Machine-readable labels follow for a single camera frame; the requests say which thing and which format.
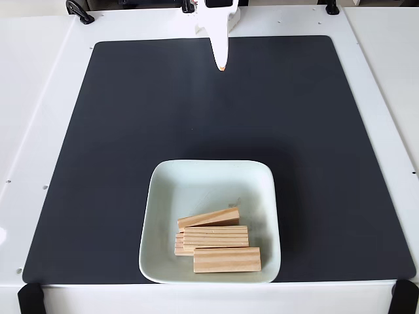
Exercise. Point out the black table clamp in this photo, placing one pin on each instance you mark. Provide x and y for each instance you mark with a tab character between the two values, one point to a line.
332	7
80	11

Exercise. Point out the black table mat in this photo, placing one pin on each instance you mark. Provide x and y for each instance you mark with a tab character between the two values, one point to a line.
98	196

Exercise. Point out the wooden block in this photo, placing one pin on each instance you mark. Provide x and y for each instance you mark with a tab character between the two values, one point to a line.
179	248
209	218
227	260
216	238

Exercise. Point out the pale green square plate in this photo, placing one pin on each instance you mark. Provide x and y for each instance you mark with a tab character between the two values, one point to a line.
203	189

